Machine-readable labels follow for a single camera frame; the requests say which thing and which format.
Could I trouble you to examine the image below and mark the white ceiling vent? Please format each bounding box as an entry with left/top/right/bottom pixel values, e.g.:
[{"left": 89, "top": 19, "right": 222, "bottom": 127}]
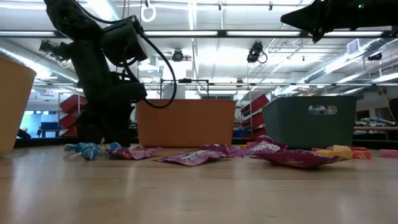
[{"left": 346, "top": 39, "right": 361, "bottom": 55}]

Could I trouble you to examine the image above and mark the teal plastic bin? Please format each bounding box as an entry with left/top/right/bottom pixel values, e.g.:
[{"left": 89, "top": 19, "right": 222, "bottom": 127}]
[{"left": 262, "top": 95, "right": 358, "bottom": 151}]

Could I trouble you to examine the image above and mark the black aluminium table frame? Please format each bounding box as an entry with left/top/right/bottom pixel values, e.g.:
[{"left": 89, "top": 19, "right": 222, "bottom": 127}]
[{"left": 14, "top": 136, "right": 398, "bottom": 149}]

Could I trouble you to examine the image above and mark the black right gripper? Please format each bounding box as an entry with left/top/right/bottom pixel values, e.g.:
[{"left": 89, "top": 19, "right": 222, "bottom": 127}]
[{"left": 280, "top": 0, "right": 374, "bottom": 44}]

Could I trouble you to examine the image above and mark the wooden background table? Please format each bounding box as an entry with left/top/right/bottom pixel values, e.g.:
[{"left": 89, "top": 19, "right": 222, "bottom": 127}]
[{"left": 353, "top": 116, "right": 398, "bottom": 141}]

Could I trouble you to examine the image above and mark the black camera with cable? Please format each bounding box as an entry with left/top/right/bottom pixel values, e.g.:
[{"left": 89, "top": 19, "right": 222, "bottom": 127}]
[{"left": 247, "top": 40, "right": 268, "bottom": 65}]

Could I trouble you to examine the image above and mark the yellow plastic bin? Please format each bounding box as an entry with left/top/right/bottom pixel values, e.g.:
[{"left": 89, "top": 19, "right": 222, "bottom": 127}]
[{"left": 0, "top": 55, "right": 37, "bottom": 156}]

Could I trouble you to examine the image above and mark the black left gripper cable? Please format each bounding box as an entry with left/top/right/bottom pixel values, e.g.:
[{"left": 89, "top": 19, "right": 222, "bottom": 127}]
[{"left": 138, "top": 24, "right": 178, "bottom": 110}]

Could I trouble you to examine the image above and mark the red bin rack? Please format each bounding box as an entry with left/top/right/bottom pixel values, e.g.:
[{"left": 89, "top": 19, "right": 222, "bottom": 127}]
[
  {"left": 58, "top": 93, "right": 88, "bottom": 138},
  {"left": 239, "top": 93, "right": 271, "bottom": 139}
]

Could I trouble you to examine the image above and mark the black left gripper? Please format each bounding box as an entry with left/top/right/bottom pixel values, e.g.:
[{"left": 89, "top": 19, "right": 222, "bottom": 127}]
[{"left": 73, "top": 15, "right": 149, "bottom": 146}]

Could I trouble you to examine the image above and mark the black background rail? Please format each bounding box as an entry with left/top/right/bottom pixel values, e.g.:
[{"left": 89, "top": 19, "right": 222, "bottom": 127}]
[{"left": 30, "top": 81, "right": 398, "bottom": 87}]

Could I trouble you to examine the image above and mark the orange plastic bin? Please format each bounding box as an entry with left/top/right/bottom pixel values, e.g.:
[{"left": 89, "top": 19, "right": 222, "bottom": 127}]
[{"left": 136, "top": 98, "right": 238, "bottom": 148}]

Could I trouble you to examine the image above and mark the black ceiling camera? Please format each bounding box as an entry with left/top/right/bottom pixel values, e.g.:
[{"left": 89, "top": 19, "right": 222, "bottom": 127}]
[{"left": 171, "top": 49, "right": 185, "bottom": 62}]

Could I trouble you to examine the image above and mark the purple Skittles candy bag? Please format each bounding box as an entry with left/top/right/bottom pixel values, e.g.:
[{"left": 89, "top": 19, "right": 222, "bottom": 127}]
[
  {"left": 244, "top": 135, "right": 289, "bottom": 156},
  {"left": 104, "top": 144, "right": 162, "bottom": 161},
  {"left": 200, "top": 143, "right": 245, "bottom": 159},
  {"left": 155, "top": 149, "right": 228, "bottom": 167},
  {"left": 254, "top": 149, "right": 349, "bottom": 170}
]

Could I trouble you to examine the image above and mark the white LED light bar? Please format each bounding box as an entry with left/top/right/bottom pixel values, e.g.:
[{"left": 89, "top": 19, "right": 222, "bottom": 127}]
[
  {"left": 0, "top": 30, "right": 57, "bottom": 37},
  {"left": 226, "top": 30, "right": 301, "bottom": 37},
  {"left": 308, "top": 30, "right": 384, "bottom": 37},
  {"left": 143, "top": 30, "right": 218, "bottom": 37}
]

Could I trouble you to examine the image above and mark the black overhead frame bar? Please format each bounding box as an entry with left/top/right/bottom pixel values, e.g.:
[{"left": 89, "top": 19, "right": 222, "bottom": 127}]
[{"left": 0, "top": 29, "right": 398, "bottom": 39}]

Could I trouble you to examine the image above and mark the white hanging ring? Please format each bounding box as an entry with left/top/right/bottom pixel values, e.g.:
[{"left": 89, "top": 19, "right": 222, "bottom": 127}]
[{"left": 140, "top": 0, "right": 157, "bottom": 23}]

